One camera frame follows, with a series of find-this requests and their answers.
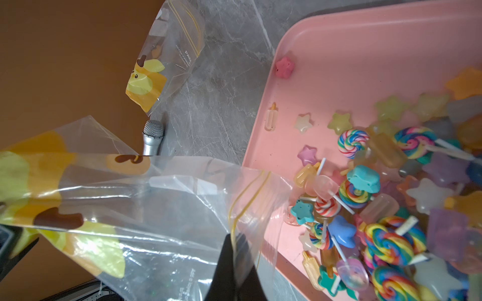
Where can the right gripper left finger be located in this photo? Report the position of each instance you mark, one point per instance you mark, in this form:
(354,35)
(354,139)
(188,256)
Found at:
(223,286)

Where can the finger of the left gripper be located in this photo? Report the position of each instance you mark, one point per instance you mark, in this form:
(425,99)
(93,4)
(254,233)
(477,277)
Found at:
(16,242)

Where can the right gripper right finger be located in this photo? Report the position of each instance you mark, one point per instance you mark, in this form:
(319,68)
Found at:
(248,285)

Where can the clear ziploc bag with candies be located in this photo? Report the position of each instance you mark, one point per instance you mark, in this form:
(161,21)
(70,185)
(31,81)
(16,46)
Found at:
(174,42)

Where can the silver microphone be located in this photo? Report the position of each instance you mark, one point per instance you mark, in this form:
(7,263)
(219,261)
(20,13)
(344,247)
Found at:
(153,134)

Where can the pink plastic tray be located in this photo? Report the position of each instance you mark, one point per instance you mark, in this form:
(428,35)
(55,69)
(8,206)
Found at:
(375,116)

